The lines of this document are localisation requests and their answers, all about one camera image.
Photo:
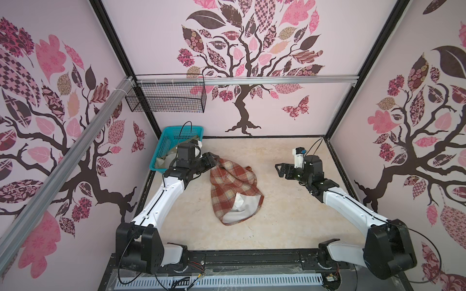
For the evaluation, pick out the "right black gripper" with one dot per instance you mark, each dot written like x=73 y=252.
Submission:
x=291 y=170

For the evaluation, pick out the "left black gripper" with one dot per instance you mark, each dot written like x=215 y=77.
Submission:
x=209 y=159

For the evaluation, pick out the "red plaid skirt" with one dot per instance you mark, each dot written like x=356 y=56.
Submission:
x=234 y=193

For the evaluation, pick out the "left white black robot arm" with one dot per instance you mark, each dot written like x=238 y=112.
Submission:
x=139 y=246

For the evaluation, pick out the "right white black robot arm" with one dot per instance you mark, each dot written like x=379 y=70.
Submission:
x=387 y=250

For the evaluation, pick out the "olive and white skirt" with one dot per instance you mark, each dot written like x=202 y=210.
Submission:
x=166 y=152

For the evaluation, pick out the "teal plastic basket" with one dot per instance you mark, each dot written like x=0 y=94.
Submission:
x=180 y=132

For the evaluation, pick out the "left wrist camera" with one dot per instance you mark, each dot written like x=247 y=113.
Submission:
x=189 y=151

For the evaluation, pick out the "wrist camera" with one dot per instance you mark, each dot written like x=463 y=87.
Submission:
x=298 y=154
x=189 y=151

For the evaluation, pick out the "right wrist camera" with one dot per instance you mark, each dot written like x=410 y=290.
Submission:
x=298 y=154

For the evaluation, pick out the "black wire basket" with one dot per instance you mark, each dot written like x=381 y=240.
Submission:
x=174 y=93

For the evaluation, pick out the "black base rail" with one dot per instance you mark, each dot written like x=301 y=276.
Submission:
x=341 y=277

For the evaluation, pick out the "aluminium rail back wall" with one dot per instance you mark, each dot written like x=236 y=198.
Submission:
x=255 y=80

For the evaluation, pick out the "aluminium rail wall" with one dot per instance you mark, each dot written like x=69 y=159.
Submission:
x=22 y=226
x=255 y=80

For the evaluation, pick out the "white slotted cable duct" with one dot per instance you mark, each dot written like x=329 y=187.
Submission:
x=217 y=282

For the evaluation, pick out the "aluminium rail left wall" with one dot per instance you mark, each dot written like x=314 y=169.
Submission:
x=22 y=226

